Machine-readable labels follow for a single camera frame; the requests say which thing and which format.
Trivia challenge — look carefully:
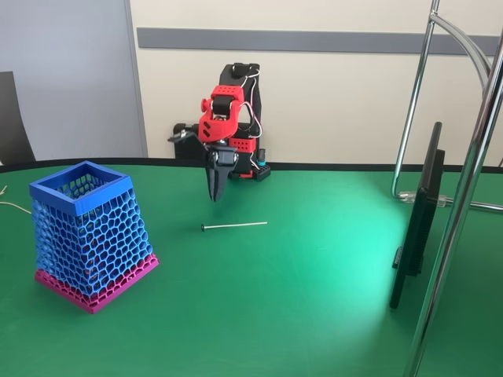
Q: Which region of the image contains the thin white stick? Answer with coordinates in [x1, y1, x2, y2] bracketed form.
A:
[200, 221, 269, 232]

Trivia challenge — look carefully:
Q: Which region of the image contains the blue and magenta mesh basket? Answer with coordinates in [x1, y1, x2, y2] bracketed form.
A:
[29, 160, 161, 315]

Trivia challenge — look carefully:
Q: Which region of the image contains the black plastic case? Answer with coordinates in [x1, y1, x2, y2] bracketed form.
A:
[174, 123, 206, 159]

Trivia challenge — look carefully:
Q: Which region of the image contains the green table mat, black edge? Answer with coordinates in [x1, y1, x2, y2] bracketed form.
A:
[0, 156, 503, 377]

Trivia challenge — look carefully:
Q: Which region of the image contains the clear plastic clip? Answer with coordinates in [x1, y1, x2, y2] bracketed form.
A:
[398, 190, 450, 207]

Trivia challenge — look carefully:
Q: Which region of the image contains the black monitor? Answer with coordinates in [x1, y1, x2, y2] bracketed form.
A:
[388, 121, 447, 311]

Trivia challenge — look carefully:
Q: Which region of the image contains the chrome tube stand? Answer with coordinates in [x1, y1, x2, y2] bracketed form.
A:
[391, 0, 503, 377]

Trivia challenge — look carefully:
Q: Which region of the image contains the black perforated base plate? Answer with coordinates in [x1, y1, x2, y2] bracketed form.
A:
[227, 163, 273, 182]

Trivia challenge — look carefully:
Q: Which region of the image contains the black camera bracket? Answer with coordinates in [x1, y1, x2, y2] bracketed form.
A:
[167, 130, 205, 148]

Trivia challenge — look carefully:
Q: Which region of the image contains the red and white servo cable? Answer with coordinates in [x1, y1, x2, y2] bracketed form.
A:
[238, 68, 263, 139]

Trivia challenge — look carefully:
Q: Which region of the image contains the grey wall rail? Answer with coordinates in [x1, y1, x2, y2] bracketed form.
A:
[136, 27, 503, 56]

